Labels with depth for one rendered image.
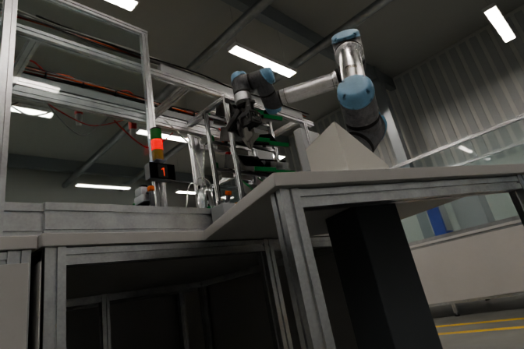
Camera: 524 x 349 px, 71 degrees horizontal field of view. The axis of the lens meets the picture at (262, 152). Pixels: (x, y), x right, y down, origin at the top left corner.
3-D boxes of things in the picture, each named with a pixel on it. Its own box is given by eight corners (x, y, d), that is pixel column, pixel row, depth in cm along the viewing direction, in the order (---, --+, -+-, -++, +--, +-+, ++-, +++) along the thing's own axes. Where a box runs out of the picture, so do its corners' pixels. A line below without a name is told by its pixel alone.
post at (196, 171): (218, 273, 277) (196, 111, 327) (209, 275, 271) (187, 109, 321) (214, 275, 280) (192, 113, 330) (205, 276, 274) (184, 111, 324)
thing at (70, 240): (368, 234, 189) (366, 228, 190) (41, 246, 83) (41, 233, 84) (202, 281, 274) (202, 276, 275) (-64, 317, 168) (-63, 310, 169)
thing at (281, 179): (534, 171, 113) (529, 163, 114) (275, 185, 73) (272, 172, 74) (380, 227, 171) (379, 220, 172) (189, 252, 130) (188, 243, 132)
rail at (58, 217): (281, 234, 154) (276, 209, 158) (44, 241, 91) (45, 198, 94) (272, 237, 157) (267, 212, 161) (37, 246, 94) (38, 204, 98)
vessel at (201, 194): (224, 227, 254) (216, 174, 268) (207, 227, 244) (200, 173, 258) (211, 231, 263) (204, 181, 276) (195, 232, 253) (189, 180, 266)
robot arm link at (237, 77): (244, 66, 164) (227, 72, 166) (249, 87, 160) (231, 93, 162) (250, 75, 171) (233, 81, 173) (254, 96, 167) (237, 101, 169)
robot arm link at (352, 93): (382, 125, 122) (364, 53, 163) (374, 88, 113) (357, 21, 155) (346, 134, 125) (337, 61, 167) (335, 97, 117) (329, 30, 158)
